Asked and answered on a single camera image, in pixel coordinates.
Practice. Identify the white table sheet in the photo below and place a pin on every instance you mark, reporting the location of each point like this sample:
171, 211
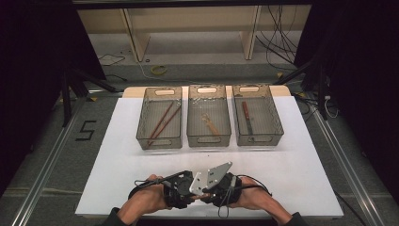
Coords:
125, 132

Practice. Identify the black metal stand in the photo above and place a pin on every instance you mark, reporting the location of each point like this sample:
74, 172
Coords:
66, 97
321, 91

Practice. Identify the person's left hand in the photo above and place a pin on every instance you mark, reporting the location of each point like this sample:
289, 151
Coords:
147, 196

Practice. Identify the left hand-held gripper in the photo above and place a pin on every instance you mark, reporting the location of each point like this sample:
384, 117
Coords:
178, 191

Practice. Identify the clear grey plastic bin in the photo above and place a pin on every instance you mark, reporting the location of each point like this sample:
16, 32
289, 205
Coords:
156, 94
266, 117
208, 103

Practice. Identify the beige wooden desk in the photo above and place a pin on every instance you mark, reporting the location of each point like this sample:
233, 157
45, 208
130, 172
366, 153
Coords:
188, 20

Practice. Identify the small wooden spoon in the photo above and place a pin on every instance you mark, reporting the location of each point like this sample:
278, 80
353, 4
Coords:
210, 125

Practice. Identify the person's right hand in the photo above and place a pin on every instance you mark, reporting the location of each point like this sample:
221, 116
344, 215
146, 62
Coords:
254, 196

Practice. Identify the black curtain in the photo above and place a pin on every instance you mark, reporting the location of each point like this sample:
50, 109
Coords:
31, 78
360, 78

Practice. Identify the yellow tape roll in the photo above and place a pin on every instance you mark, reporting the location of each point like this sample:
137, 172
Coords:
153, 71

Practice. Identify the aluminium floor rail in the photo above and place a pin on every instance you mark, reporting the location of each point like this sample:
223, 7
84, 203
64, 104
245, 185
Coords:
348, 166
47, 163

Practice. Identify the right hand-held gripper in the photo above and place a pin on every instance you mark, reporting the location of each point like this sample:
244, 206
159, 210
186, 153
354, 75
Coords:
218, 174

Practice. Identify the brown wooden chopstick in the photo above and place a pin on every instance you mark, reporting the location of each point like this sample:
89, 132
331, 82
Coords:
166, 124
161, 121

